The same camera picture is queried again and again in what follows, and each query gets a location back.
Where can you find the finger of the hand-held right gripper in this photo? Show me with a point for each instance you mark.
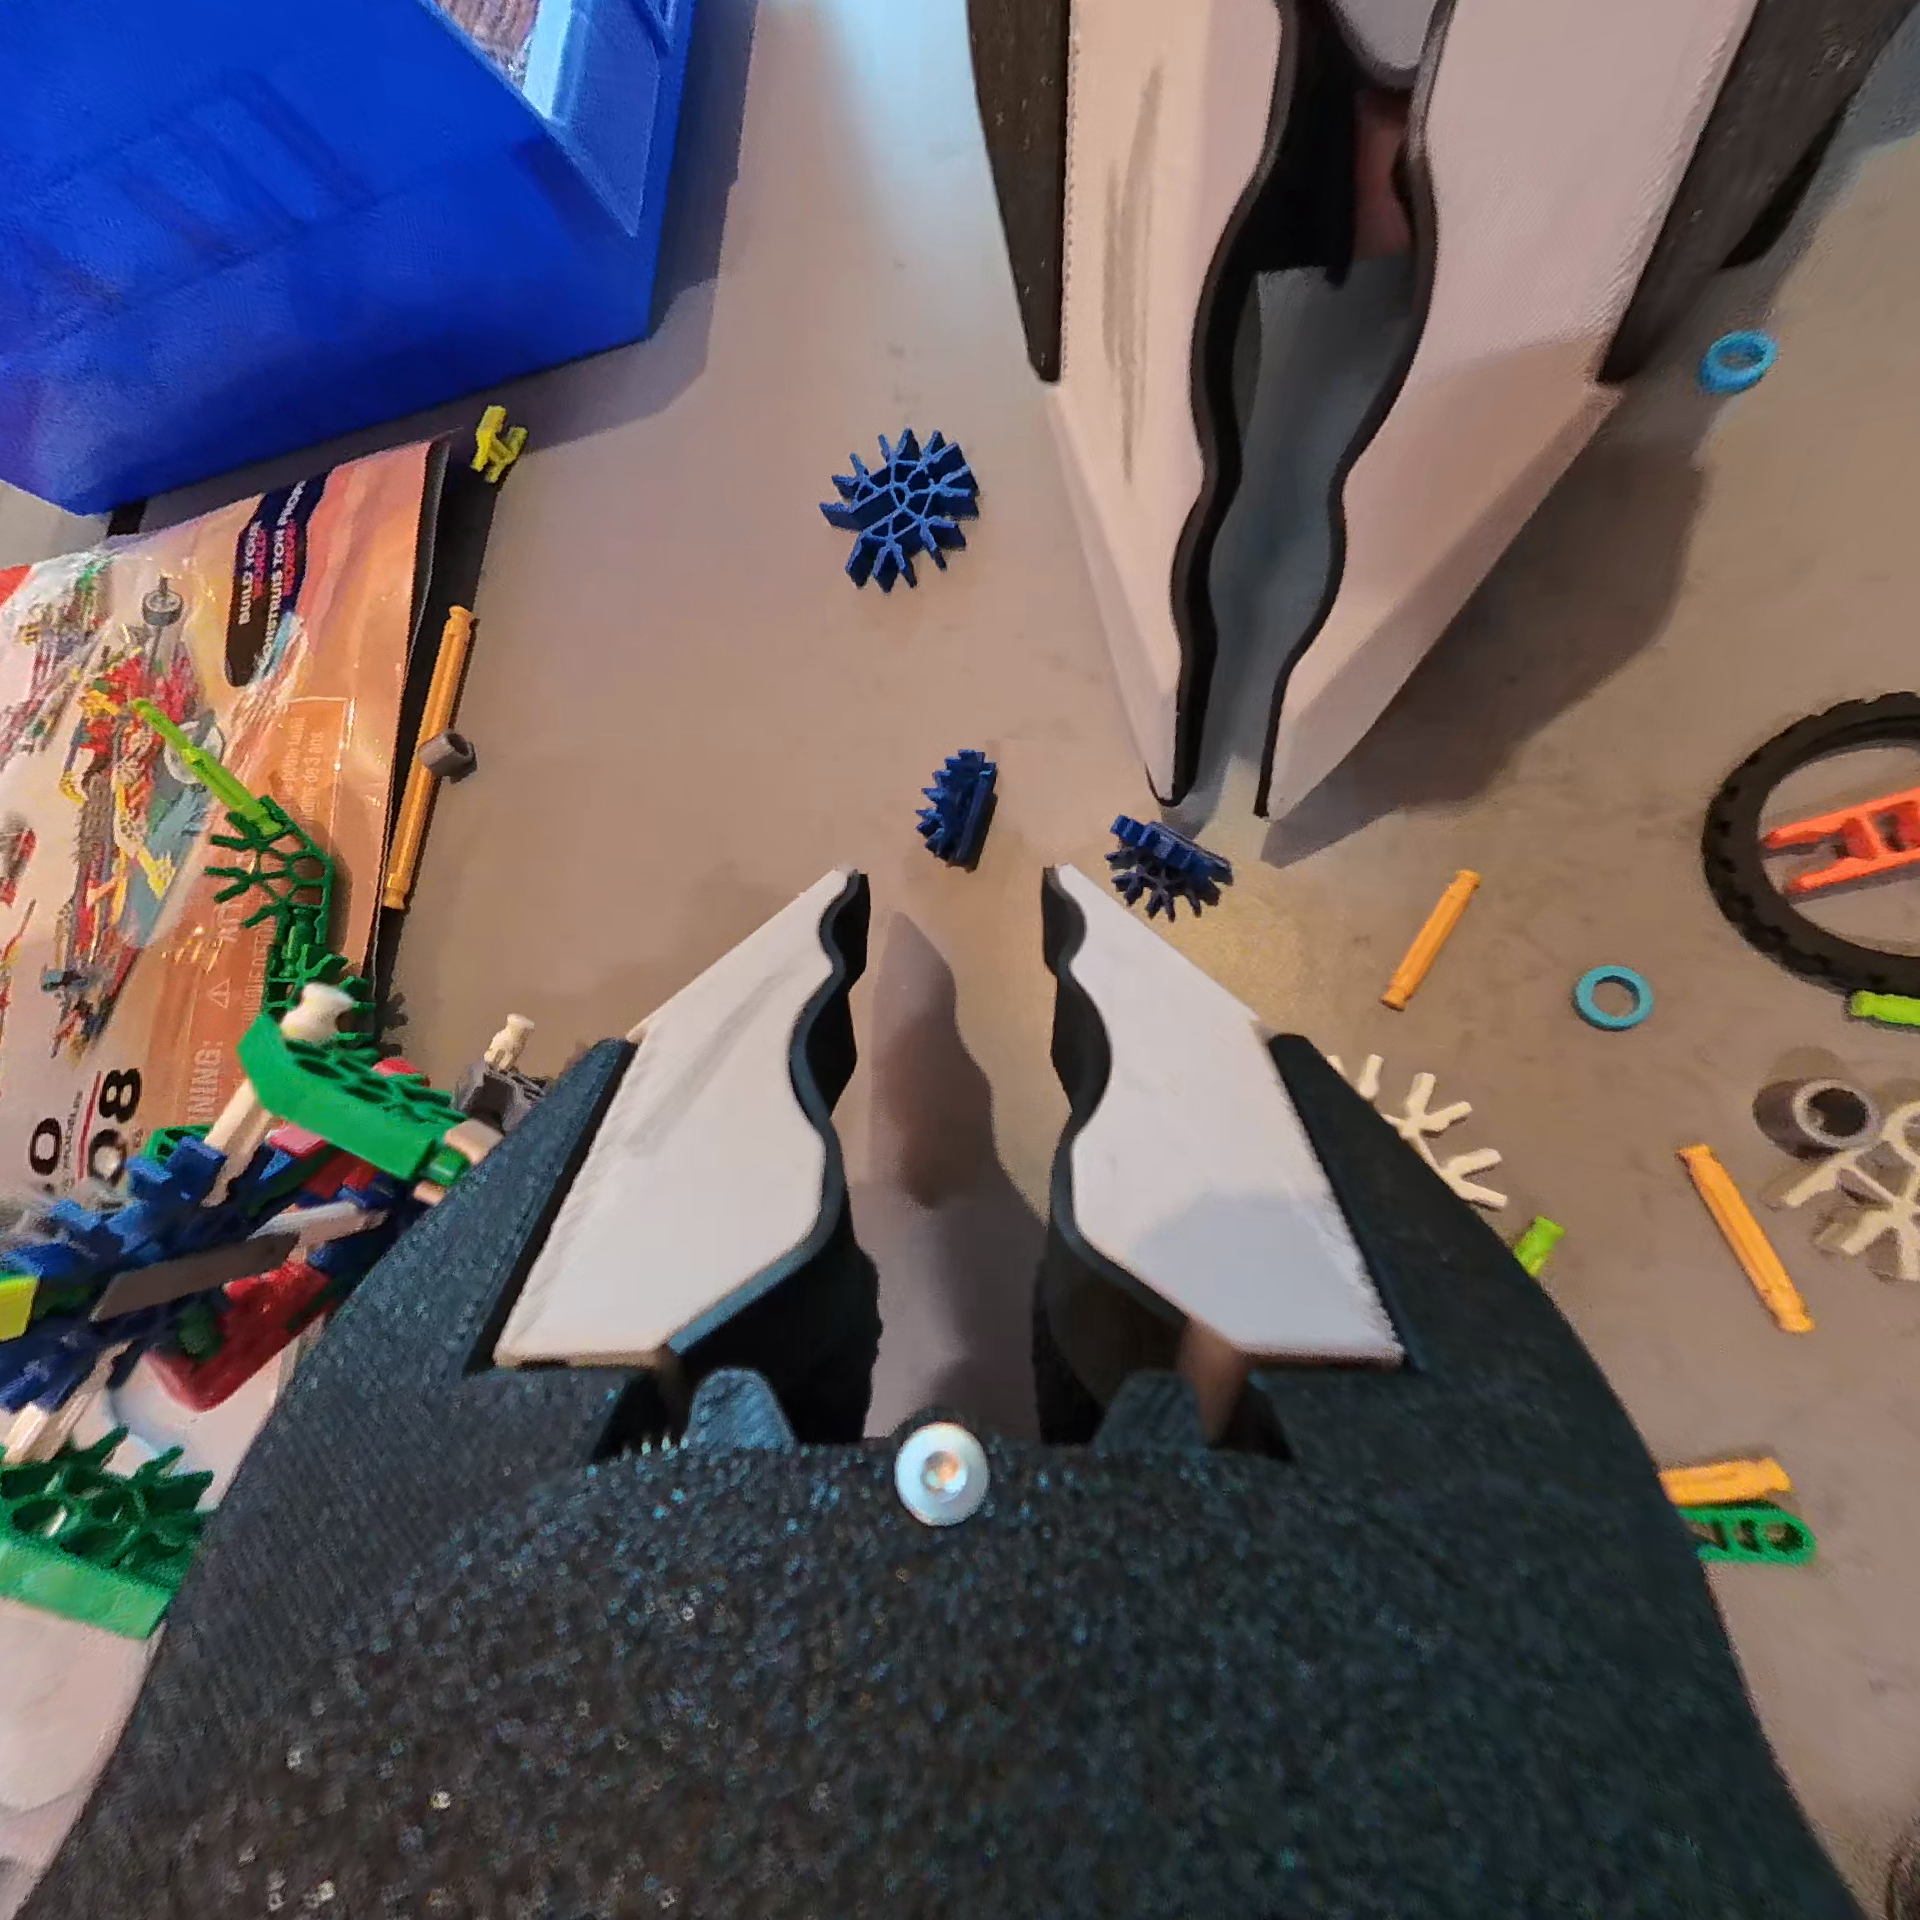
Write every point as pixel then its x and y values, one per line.
pixel 1501 376
pixel 1125 376

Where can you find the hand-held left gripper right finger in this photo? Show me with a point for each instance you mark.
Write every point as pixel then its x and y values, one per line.
pixel 1231 1200

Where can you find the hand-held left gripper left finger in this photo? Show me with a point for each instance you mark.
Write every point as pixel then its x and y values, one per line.
pixel 675 1200

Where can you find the blue snowflake connector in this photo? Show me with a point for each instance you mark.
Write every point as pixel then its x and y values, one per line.
pixel 962 808
pixel 907 511
pixel 1166 867

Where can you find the white snowflake connector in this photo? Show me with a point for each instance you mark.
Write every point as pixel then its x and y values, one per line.
pixel 1426 1126

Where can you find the short yellow rod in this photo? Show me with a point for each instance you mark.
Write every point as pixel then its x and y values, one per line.
pixel 1430 938
pixel 1745 1238
pixel 1725 1481

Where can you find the colourful construction toy model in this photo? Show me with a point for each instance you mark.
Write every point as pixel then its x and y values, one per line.
pixel 346 1095

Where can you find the long yellow rod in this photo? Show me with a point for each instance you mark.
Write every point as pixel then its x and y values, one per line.
pixel 412 840

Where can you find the black rubber tyre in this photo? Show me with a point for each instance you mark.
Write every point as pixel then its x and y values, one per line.
pixel 1729 855

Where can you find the orange bar connector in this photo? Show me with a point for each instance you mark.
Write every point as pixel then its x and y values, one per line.
pixel 1801 832

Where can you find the yellow clip connector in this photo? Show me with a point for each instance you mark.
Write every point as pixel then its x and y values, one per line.
pixel 500 440

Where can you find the ivory fan connector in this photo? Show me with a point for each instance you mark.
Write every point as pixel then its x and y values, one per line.
pixel 1869 1200

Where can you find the green bar connector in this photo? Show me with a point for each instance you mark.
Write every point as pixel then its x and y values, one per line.
pixel 1779 1538

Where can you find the clear plastic parts bag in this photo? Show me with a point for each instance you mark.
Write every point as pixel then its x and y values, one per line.
pixel 556 18

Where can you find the long lime green rod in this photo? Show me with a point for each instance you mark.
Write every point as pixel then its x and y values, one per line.
pixel 1887 1006

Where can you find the orange red toy package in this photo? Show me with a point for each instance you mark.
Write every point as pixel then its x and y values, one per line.
pixel 225 674

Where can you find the blue plastic bin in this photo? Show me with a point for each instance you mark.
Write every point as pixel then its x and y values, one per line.
pixel 301 224

